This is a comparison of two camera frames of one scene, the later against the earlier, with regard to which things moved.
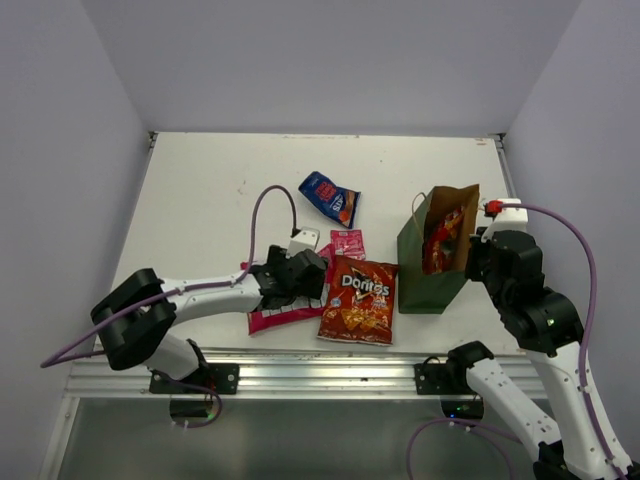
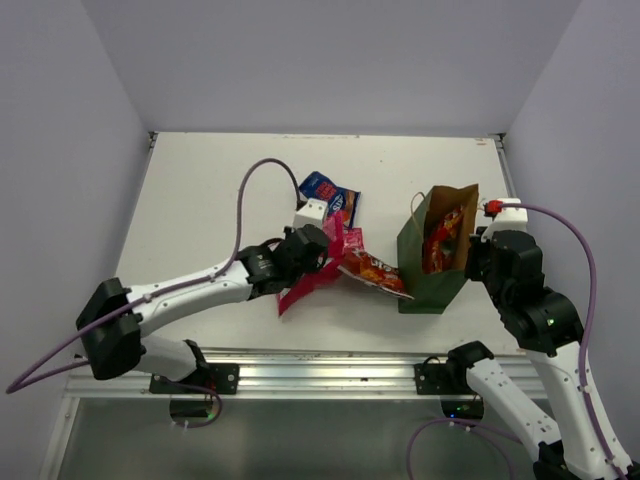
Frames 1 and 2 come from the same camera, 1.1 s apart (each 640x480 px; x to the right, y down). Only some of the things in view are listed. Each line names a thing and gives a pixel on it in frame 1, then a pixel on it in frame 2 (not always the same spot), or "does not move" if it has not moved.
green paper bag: [434, 248] does not move
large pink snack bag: [260, 322] to [334, 228]
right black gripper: [476, 245] does not move
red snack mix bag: [439, 244] does not move
